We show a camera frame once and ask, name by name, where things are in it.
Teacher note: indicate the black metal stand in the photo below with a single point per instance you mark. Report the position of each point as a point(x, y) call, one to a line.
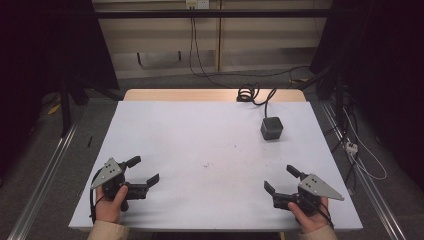
point(65, 106)

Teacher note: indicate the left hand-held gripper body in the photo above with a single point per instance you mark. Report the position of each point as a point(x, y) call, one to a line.
point(107, 173)

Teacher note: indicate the aluminium floor rail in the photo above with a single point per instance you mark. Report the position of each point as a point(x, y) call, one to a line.
point(366, 180)
point(43, 180)

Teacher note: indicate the white wall socket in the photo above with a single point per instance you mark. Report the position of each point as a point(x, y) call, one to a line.
point(197, 3)

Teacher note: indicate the person's left hand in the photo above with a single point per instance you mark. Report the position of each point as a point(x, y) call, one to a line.
point(110, 206)

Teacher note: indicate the black curtain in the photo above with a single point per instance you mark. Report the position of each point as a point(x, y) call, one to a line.
point(380, 66)
point(46, 46)

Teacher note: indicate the white table mat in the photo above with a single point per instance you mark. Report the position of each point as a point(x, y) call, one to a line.
point(206, 160)

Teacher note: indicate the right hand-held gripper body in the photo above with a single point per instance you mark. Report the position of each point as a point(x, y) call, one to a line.
point(311, 191)

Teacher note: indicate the person's right hand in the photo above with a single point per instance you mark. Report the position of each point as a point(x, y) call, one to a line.
point(311, 221)

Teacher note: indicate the small black floor stick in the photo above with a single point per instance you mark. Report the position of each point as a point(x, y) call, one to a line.
point(89, 141)

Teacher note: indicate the black horizontal bar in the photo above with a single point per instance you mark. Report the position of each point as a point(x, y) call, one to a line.
point(213, 13)

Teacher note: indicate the black cube device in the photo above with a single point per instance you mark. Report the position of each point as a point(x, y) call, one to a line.
point(271, 128)

